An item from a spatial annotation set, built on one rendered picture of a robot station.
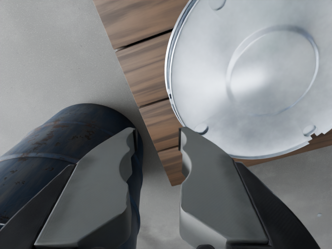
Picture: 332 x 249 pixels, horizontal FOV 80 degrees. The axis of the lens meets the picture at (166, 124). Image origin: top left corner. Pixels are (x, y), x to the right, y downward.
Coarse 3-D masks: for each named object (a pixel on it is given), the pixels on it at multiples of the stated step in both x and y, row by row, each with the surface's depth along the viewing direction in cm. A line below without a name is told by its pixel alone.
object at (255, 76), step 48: (240, 0) 24; (288, 0) 24; (192, 48) 27; (240, 48) 27; (288, 48) 26; (192, 96) 30; (240, 96) 29; (288, 96) 30; (240, 144) 34; (288, 144) 34
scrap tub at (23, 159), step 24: (48, 120) 62; (72, 120) 57; (96, 120) 60; (120, 120) 68; (24, 144) 46; (48, 144) 45; (72, 144) 46; (96, 144) 50; (0, 168) 38; (24, 168) 37; (48, 168) 38; (0, 192) 32; (24, 192) 32; (0, 216) 28
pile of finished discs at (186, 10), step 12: (192, 0) 25; (216, 0) 25; (180, 24) 26; (168, 48) 27; (168, 60) 28; (168, 72) 29; (168, 84) 30; (168, 96) 31; (204, 132) 34; (312, 132) 34
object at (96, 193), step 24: (120, 144) 11; (96, 168) 9; (120, 168) 9; (72, 192) 8; (96, 192) 8; (120, 192) 8; (72, 216) 7; (96, 216) 7; (120, 216) 7; (48, 240) 6; (72, 240) 6; (96, 240) 6; (120, 240) 7
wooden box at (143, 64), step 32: (96, 0) 26; (128, 0) 26; (160, 0) 26; (128, 32) 28; (160, 32) 28; (128, 64) 30; (160, 64) 30; (160, 96) 33; (160, 128) 35; (256, 160) 39
